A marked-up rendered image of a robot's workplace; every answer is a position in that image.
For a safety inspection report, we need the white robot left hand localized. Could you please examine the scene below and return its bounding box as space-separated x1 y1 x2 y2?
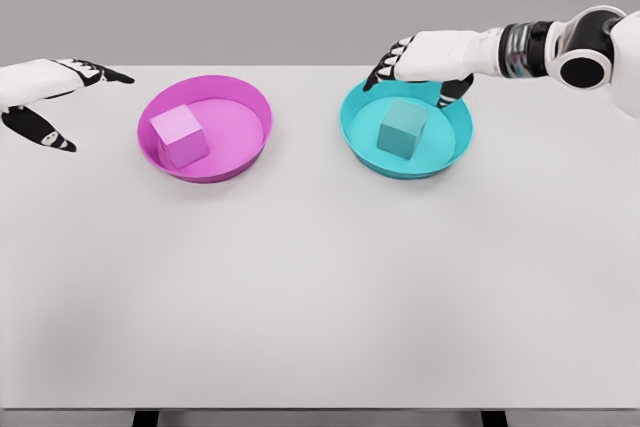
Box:
0 57 136 154

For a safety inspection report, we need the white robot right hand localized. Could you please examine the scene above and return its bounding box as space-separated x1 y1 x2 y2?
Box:
362 29 482 110

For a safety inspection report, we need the cyan cube block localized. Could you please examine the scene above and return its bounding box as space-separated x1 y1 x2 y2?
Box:
376 99 430 160

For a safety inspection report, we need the cyan round plate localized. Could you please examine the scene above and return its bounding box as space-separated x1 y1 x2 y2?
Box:
339 77 475 181

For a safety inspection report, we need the magenta cube block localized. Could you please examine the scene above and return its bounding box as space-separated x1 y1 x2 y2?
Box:
150 104 210 171

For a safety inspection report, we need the magenta round plate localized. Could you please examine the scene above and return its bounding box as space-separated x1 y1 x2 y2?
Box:
136 75 274 185

